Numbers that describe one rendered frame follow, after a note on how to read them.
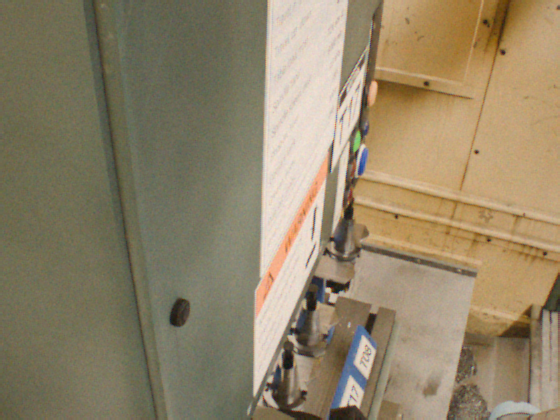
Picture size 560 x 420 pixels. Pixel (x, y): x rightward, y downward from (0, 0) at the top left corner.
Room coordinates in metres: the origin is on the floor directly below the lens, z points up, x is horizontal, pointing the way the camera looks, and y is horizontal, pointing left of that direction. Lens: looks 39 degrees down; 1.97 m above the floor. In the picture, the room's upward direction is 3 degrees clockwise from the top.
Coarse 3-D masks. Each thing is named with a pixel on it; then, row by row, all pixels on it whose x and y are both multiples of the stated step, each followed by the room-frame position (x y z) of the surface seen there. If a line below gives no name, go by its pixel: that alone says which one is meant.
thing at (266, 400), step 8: (272, 376) 0.54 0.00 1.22; (304, 384) 0.53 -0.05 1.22; (264, 392) 0.51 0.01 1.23; (304, 392) 0.52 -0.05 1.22; (264, 400) 0.50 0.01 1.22; (272, 400) 0.50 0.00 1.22; (296, 400) 0.50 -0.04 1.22; (304, 400) 0.50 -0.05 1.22; (288, 408) 0.49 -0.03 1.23; (296, 408) 0.49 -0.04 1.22
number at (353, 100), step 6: (360, 78) 0.49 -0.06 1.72; (360, 84) 0.49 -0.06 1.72; (354, 90) 0.47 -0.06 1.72; (360, 90) 0.49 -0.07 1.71; (354, 96) 0.47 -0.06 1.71; (348, 102) 0.45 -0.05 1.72; (354, 102) 0.47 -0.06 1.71; (348, 108) 0.45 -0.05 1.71; (354, 108) 0.48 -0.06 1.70; (348, 114) 0.45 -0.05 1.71; (354, 114) 0.48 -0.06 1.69; (348, 120) 0.46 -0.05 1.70; (348, 126) 0.46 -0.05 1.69; (348, 132) 0.46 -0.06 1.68
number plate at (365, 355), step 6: (360, 342) 0.83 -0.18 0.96; (366, 342) 0.84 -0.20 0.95; (360, 348) 0.81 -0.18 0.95; (366, 348) 0.83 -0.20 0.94; (372, 348) 0.84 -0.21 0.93; (360, 354) 0.80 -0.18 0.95; (366, 354) 0.81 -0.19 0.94; (372, 354) 0.82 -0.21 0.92; (354, 360) 0.78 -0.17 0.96; (360, 360) 0.79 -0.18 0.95; (366, 360) 0.80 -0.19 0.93; (372, 360) 0.81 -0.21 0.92; (360, 366) 0.78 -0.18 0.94; (366, 366) 0.79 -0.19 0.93; (366, 372) 0.78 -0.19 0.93; (366, 378) 0.77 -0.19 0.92
